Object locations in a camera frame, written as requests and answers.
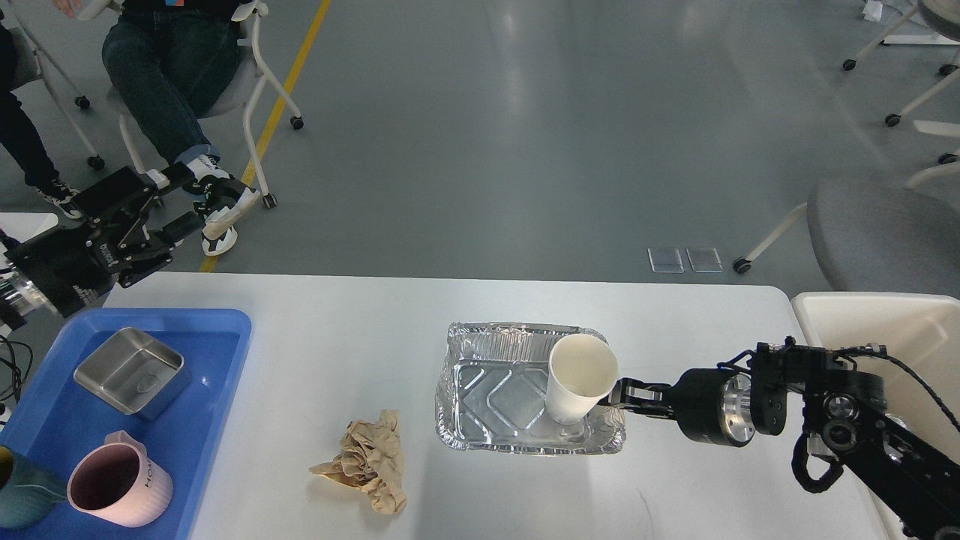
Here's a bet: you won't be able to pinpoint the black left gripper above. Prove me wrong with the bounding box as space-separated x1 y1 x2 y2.
7 163 205 320

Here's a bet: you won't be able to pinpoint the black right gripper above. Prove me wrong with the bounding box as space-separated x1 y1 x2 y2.
609 368 755 448

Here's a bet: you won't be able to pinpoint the white paper cup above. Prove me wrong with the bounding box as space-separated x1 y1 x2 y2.
545 334 620 426

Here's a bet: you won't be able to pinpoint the stainless steel tray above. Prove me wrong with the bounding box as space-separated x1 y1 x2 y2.
74 327 191 421

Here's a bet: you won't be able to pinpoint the aluminium foil tray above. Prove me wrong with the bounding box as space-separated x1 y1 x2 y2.
435 322 626 457

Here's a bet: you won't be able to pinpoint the pink plastic mug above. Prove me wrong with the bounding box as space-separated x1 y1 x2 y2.
67 430 173 529

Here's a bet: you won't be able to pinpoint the brown paper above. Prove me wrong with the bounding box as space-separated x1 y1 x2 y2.
309 409 408 515

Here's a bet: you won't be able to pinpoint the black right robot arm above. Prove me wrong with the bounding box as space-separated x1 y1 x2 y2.
601 336 959 539

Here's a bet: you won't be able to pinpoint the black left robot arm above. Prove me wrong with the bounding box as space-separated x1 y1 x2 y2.
2 163 205 329

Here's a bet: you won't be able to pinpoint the white side table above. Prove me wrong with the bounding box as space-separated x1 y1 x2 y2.
0 212 59 242

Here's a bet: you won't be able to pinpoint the clear floor plate left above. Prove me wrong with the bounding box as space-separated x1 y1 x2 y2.
647 247 685 274

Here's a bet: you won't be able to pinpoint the clear floor plate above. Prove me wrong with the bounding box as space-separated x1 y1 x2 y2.
647 247 685 274
685 247 724 273

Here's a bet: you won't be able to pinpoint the clear floor plate right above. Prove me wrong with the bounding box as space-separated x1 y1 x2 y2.
685 247 724 273

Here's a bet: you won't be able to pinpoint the seated person in black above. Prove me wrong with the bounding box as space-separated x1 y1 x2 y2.
100 1 260 257

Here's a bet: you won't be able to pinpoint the grey white rolling chair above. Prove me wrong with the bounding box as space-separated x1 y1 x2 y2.
75 1 303 209

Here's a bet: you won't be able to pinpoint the blue plastic tray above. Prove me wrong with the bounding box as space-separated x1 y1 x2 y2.
2 308 251 539

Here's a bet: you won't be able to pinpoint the teal ceramic mug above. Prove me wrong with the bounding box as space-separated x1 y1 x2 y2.
1 445 68 530

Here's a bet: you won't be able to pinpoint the grey office chair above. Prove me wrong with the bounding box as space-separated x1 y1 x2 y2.
733 180 959 298

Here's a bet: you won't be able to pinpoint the white plastic bin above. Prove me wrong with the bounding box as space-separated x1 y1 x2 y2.
792 292 960 540

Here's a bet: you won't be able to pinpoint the white chair legs background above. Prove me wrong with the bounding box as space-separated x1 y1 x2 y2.
841 0 960 167

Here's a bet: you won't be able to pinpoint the black cables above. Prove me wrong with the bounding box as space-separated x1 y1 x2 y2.
0 337 35 421

